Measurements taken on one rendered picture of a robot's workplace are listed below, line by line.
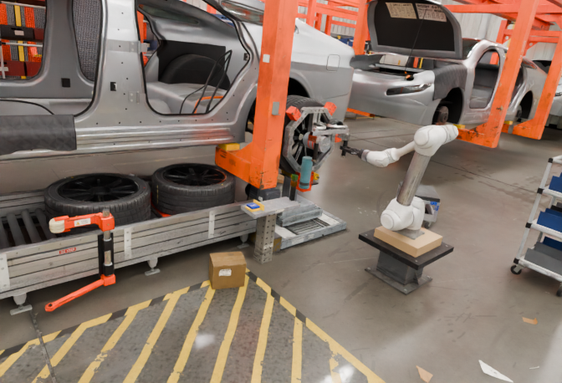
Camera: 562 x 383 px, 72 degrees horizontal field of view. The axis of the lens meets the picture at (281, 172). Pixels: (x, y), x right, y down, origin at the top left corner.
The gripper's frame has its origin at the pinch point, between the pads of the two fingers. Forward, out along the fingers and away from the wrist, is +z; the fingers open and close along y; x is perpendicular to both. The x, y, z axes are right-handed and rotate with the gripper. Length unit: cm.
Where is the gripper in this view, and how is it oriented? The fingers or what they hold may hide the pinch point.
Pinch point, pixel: (344, 148)
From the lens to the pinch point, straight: 321.2
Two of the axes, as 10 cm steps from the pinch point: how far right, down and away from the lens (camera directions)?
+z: -6.4, -3.0, 7.1
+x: 1.1, -9.5, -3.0
